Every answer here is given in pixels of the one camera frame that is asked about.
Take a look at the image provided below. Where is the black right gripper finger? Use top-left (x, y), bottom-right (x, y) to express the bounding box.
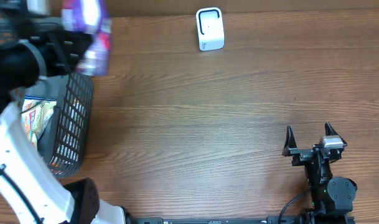
top-left (324, 122), bottom-right (347, 146)
top-left (282, 125), bottom-right (298, 156)

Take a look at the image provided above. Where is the red purple pad packet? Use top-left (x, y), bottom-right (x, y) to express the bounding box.
top-left (61, 0), bottom-right (112, 76)

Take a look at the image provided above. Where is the yellow snack packet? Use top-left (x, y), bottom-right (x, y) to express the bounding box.
top-left (21, 99), bottom-right (57, 149)

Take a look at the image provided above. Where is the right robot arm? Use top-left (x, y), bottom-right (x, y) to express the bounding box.
top-left (277, 122), bottom-right (358, 223)

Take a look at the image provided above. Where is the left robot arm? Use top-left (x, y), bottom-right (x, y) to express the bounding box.
top-left (0, 30), bottom-right (126, 223)

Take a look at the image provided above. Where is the white barcode scanner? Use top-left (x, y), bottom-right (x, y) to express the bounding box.
top-left (195, 7), bottom-right (225, 52)

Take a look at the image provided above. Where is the dark grey plastic basket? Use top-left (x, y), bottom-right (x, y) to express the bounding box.
top-left (0, 17), bottom-right (94, 179)

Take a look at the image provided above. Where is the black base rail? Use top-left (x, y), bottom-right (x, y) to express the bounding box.
top-left (126, 216), bottom-right (306, 224)

